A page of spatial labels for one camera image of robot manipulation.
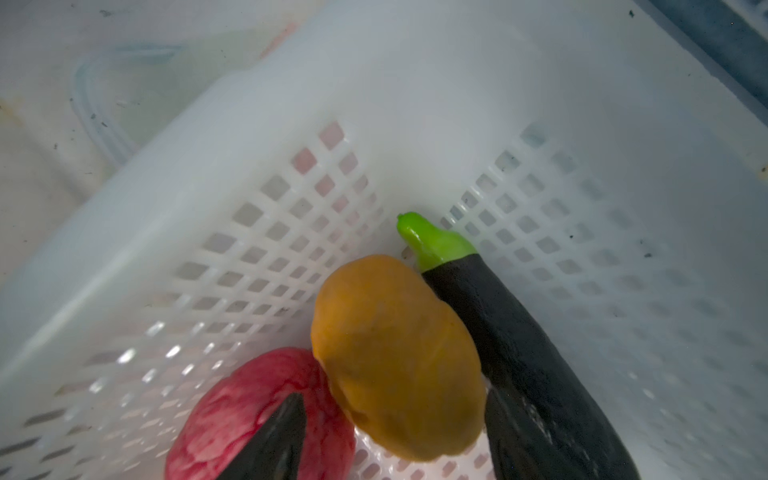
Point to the pink crinkled food toy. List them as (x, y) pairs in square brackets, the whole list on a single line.
[(235, 408)]

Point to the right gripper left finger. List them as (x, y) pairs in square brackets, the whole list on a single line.
[(274, 452)]

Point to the dark purple eggplant toy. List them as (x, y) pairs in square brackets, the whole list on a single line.
[(517, 356)]

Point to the white plastic mesh basket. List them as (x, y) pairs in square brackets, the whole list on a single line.
[(178, 178)]

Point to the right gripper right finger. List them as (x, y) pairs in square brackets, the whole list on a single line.
[(517, 450)]

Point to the yellow potato toy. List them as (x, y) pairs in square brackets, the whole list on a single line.
[(399, 361)]

